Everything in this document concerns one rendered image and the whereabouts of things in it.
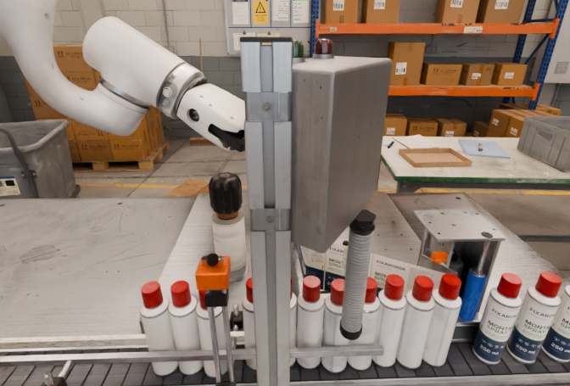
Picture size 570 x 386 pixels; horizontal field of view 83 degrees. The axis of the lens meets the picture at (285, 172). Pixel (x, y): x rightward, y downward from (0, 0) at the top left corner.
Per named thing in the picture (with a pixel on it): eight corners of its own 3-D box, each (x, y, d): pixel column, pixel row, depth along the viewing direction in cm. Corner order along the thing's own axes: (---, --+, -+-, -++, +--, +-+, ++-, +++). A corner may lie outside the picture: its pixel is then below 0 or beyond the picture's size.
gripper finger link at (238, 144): (225, 142, 43) (258, 148, 47) (204, 110, 47) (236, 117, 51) (221, 149, 43) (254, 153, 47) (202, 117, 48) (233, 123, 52)
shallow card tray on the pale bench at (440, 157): (449, 153, 208) (450, 148, 207) (471, 166, 186) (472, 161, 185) (398, 153, 206) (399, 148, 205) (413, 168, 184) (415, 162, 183)
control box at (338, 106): (377, 195, 47) (393, 58, 40) (324, 256, 34) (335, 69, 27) (315, 179, 53) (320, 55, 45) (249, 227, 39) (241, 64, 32)
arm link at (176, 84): (166, 65, 43) (186, 77, 44) (198, 60, 51) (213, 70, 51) (148, 117, 47) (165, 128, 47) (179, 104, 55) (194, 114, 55)
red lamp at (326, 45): (337, 58, 40) (338, 37, 39) (327, 58, 38) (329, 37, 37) (318, 57, 41) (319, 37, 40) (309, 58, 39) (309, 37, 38)
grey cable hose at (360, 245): (358, 322, 52) (372, 208, 44) (364, 341, 49) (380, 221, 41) (337, 322, 52) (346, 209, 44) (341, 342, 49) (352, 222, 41)
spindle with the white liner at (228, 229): (248, 260, 97) (243, 168, 85) (246, 282, 88) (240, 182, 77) (219, 261, 96) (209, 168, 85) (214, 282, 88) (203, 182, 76)
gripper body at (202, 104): (177, 77, 43) (248, 122, 44) (209, 69, 52) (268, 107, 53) (159, 123, 47) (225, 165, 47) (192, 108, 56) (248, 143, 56)
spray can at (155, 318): (181, 351, 69) (167, 275, 61) (178, 374, 64) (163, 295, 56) (155, 355, 68) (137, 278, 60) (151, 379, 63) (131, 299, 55)
